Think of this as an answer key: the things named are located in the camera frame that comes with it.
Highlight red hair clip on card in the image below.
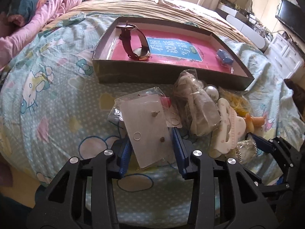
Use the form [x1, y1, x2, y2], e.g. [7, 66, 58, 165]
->
[160, 96, 171, 109]

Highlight clear jewelry bag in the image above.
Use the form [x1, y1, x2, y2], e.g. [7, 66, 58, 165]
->
[173, 69, 221, 136]

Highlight pink quilt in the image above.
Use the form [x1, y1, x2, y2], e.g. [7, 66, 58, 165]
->
[1, 0, 84, 69]

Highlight heart shaped vanity mirror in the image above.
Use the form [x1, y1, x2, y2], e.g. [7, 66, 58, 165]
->
[234, 0, 253, 12]

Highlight clear bag with chain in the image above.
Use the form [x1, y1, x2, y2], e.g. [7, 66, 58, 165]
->
[236, 138, 258, 164]

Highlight tan bed sheet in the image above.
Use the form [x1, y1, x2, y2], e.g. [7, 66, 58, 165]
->
[43, 0, 257, 48]

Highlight white earring card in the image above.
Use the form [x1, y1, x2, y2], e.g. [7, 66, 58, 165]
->
[108, 87, 180, 169]

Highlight dark teal floral pillow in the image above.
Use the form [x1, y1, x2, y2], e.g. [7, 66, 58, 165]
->
[7, 0, 47, 27]

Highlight dark shallow cardboard box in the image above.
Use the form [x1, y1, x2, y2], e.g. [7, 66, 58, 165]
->
[92, 17, 254, 90]

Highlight white pink hair claw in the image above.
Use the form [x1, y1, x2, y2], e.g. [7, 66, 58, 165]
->
[208, 98, 246, 158]

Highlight pink book in box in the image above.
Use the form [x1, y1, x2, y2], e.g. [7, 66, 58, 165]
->
[107, 28, 233, 73]

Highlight large pearl hair clip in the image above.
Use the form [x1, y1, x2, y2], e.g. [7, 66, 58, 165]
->
[204, 85, 219, 102]

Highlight white drawer cabinet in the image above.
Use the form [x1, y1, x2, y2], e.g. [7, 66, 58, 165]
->
[264, 33, 304, 82]

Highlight yellow bracelets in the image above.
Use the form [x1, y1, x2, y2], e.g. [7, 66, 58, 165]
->
[218, 86, 251, 117]

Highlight brown plush toy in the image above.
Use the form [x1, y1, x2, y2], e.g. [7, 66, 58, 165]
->
[284, 79, 305, 115]

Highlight floral pink cloth on bed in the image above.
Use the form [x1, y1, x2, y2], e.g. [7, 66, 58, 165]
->
[155, 0, 218, 18]

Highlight black flat television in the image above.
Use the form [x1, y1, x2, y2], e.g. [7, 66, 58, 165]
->
[275, 0, 304, 42]

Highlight white grey vanity desk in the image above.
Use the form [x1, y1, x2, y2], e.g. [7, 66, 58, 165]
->
[216, 2, 268, 53]

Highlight red strap wristwatch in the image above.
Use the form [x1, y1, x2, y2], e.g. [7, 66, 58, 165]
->
[116, 22, 150, 61]

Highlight small blue box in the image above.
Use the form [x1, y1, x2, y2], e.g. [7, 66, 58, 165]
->
[217, 49, 234, 66]

